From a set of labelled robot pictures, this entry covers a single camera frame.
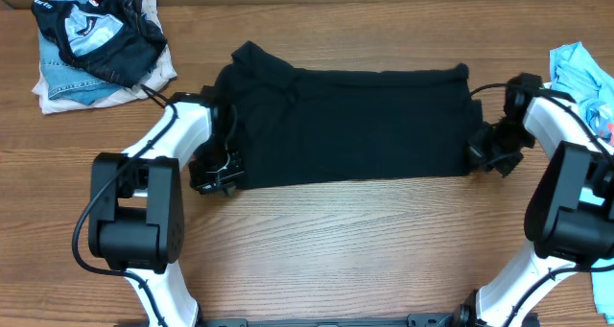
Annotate black t-shirt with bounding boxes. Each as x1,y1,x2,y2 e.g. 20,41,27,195
215,41,483,189

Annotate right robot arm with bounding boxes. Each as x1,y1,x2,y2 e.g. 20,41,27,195
444,73,613,327

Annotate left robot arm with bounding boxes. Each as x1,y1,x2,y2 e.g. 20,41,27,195
72,91,245,326

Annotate folded white cloth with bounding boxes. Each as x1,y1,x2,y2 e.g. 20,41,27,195
32,0,178,116

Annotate light blue garment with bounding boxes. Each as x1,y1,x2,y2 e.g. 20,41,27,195
550,41,613,326

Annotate black and grey jersey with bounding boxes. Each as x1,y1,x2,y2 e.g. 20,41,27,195
31,0,167,87

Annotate folded blue denim jeans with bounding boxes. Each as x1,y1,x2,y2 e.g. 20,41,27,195
33,0,124,106

